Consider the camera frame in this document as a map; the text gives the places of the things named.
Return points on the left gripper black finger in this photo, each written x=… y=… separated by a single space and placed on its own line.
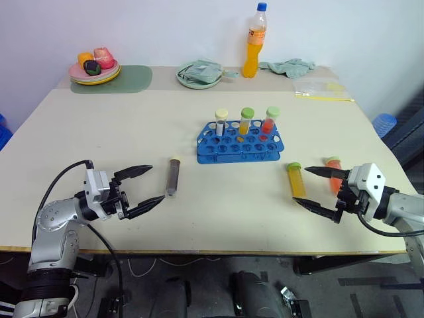
x=134 y=171
x=145 y=206

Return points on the cream-capped dark liquid tube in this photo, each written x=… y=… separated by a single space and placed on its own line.
x=173 y=179

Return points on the large dark rounded shape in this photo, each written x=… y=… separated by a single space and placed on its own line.
x=255 y=295

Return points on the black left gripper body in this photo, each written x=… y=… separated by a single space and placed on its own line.
x=115 y=202

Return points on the pale green fabric pouch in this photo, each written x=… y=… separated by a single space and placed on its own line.
x=202 y=73

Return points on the crumpled pale green cloth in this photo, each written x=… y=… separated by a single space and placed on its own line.
x=291 y=68

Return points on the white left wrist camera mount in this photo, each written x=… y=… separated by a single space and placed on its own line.
x=96 y=185

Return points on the blue test tube rack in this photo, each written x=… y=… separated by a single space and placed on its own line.
x=232 y=156

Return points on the clear zip plastic bag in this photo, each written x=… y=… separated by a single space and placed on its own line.
x=314 y=87

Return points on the pale green round plate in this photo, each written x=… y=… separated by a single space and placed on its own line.
x=198 y=85

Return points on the pink toy fruit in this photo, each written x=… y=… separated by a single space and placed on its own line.
x=105 y=58

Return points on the green-capped yellow liquid tube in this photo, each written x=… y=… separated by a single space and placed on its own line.
x=247 y=113
x=295 y=180

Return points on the black toy fruit, green leaf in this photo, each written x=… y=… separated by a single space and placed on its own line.
x=91 y=67

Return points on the orange drink bottle, blue cap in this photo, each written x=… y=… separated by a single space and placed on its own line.
x=250 y=59

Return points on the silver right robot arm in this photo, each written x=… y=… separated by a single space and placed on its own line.
x=405 y=207

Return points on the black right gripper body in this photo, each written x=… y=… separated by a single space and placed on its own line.
x=352 y=200

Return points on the cream-capped tube, white label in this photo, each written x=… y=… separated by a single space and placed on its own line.
x=221 y=116

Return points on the blue ribbed plastic container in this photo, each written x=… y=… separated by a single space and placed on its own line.
x=384 y=124

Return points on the green placemat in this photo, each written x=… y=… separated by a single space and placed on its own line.
x=132 y=79

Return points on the green-capped orange liquid tube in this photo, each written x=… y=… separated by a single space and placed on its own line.
x=335 y=186

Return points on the pink plate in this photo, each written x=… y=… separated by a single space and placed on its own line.
x=76 y=71

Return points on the black case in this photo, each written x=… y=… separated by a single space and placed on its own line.
x=410 y=132

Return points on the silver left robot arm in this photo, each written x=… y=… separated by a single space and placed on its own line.
x=49 y=215

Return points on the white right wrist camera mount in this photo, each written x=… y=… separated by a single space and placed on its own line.
x=367 y=179

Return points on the yellow plate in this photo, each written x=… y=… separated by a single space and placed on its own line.
x=96 y=83

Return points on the green-capped red liquid tube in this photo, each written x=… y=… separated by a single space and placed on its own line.
x=272 y=112

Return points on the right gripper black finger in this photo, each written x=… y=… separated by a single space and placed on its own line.
x=326 y=172
x=323 y=209

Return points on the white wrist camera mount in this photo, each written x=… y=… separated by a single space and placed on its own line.
x=96 y=185
x=367 y=179

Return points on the orange toy fruit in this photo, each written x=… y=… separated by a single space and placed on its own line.
x=84 y=58

